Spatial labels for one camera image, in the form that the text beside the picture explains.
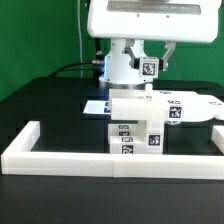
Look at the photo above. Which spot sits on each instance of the white U-shaped fence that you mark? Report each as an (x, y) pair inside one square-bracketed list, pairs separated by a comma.
[(19, 158)]

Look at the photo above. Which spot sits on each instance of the white tagged cube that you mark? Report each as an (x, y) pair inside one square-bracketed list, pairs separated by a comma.
[(148, 67)]

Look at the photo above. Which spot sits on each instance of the white block right edge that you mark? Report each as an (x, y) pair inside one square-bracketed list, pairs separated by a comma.
[(218, 137)]

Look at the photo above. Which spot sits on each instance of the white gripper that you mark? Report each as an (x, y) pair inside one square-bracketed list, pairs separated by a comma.
[(157, 20)]

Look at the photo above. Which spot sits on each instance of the white chair seat part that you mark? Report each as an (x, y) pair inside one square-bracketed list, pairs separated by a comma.
[(150, 129)]

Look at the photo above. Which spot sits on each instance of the white H-shaped chair back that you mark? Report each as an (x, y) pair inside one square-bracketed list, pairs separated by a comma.
[(164, 105)]

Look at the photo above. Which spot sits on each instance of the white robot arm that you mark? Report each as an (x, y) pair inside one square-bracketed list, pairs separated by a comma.
[(117, 70)]

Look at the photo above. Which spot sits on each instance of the black camera pole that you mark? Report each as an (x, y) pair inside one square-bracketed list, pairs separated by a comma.
[(99, 53)]

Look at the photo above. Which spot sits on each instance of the white tag base sheet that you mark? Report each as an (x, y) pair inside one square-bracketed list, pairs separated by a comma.
[(97, 107)]

